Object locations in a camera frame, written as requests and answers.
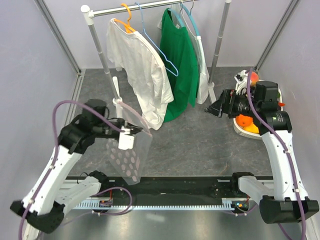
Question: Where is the teal padded hanger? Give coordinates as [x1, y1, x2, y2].
[169, 3, 200, 39]

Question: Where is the white t-shirt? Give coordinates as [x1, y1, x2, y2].
[106, 18, 174, 130]

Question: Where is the left aluminium frame post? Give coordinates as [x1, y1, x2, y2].
[34, 0, 82, 75]

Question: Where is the peach toy fruit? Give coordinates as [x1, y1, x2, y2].
[250, 72, 259, 86]

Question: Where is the yellow pear toy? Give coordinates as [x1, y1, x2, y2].
[243, 123, 260, 134]

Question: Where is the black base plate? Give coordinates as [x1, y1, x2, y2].
[100, 176, 247, 206]

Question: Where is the red chili pepper toy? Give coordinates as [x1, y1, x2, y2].
[278, 102, 286, 107]

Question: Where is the white tank top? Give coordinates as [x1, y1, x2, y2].
[156, 3, 210, 105]

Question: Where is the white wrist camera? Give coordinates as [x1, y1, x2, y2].
[118, 126, 135, 150]
[234, 70, 249, 95]

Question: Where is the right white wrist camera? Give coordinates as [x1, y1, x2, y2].
[234, 70, 249, 95]

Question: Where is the slotted cable duct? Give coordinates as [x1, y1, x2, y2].
[73, 198, 249, 211]

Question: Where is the light blue wire hanger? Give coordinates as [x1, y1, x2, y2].
[134, 2, 179, 77]

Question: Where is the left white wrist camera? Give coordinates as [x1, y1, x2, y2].
[118, 126, 135, 150]

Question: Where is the orange toy fruit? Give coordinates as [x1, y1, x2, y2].
[235, 114, 253, 128]

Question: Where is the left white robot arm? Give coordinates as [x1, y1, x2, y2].
[10, 99, 144, 234]

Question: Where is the clear pink-dotted zip bag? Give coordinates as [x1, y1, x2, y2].
[106, 101, 153, 185]

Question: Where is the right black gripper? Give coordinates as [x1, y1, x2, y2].
[204, 88, 261, 119]

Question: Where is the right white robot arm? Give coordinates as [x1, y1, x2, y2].
[205, 81, 320, 224]

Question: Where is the aluminium frame post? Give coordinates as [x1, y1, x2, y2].
[34, 0, 82, 75]
[254, 0, 300, 72]

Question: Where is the right aluminium frame post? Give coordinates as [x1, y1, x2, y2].
[254, 0, 300, 72]

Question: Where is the green t-shirt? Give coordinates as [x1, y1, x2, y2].
[159, 8, 199, 122]

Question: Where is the orange hanger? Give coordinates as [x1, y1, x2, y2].
[113, 3, 136, 34]

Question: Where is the white fruit basket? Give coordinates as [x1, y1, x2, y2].
[233, 89, 284, 140]

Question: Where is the silver clothes rack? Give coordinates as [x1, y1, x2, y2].
[80, 0, 231, 104]

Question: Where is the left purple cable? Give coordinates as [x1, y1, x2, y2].
[18, 99, 133, 240]

